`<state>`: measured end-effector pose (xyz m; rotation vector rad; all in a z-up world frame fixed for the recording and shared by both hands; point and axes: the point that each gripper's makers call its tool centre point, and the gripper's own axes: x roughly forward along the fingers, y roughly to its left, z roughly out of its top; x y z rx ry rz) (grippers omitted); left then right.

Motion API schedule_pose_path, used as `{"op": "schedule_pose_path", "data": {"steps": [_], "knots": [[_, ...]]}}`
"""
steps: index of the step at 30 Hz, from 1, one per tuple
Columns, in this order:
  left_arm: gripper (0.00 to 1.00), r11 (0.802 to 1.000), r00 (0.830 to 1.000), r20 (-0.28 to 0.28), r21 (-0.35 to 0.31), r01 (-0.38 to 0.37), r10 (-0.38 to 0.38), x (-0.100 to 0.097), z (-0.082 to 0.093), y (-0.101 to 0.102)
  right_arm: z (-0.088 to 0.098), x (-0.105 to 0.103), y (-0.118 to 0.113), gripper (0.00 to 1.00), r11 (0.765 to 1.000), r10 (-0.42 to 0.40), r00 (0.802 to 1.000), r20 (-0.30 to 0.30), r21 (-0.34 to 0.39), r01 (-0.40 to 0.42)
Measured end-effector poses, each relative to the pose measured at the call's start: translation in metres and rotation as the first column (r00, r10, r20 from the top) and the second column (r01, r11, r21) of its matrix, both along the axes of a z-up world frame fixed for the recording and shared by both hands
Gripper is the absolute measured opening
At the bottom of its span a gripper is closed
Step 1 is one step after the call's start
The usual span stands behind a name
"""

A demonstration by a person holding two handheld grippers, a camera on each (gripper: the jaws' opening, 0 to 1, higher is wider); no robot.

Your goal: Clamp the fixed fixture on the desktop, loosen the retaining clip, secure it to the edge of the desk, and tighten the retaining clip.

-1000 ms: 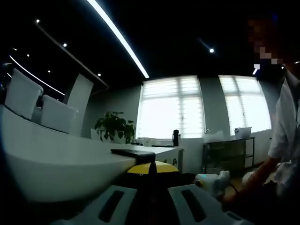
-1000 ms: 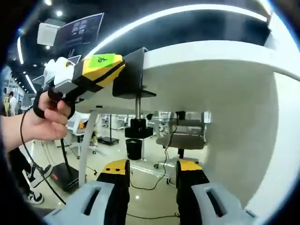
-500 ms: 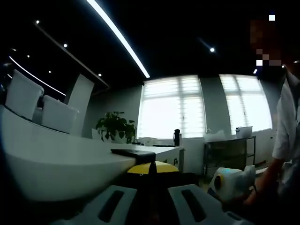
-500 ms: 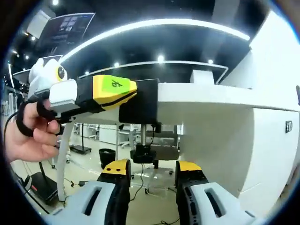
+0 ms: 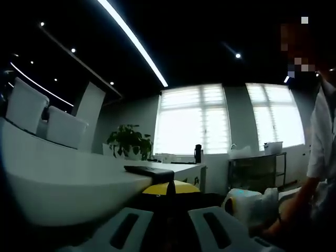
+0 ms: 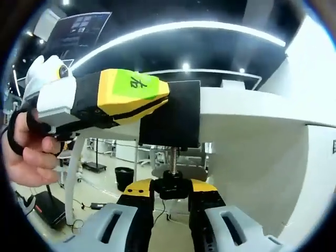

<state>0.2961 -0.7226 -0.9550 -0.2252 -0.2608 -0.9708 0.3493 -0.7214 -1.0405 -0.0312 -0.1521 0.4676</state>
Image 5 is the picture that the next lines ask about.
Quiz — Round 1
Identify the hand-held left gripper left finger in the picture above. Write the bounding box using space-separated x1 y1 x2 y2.
56 181 169 252

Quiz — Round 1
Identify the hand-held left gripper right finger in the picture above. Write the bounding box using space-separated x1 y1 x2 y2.
173 180 284 252

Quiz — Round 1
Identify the black fixed fixture clamp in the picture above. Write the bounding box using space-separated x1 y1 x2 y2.
123 164 177 203

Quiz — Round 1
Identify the metal shelf rack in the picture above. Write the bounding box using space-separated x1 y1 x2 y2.
227 151 287 194

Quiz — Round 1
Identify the white plastic bag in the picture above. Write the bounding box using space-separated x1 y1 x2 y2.
228 143 253 160

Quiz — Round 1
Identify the white plastic tub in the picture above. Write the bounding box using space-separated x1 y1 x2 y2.
264 141 284 155

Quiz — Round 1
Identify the black flat device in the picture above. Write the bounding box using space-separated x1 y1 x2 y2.
194 144 203 164

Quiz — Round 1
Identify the white chair backrest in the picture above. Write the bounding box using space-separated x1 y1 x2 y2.
101 143 114 158

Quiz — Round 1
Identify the potted green plant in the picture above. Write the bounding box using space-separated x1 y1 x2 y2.
106 123 154 161

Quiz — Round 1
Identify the window with white blinds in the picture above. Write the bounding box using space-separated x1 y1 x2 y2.
245 82 307 152
153 83 232 155

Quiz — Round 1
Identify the person in white shirt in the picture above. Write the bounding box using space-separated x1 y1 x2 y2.
306 78 336 221

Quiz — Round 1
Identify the white plastic storage box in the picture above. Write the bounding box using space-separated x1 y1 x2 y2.
5 77 50 135
46 106 89 150

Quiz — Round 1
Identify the white square pillar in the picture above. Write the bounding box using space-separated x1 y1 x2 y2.
75 81 106 154

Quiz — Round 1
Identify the long curved ceiling light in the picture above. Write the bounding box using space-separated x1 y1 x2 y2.
97 0 169 88

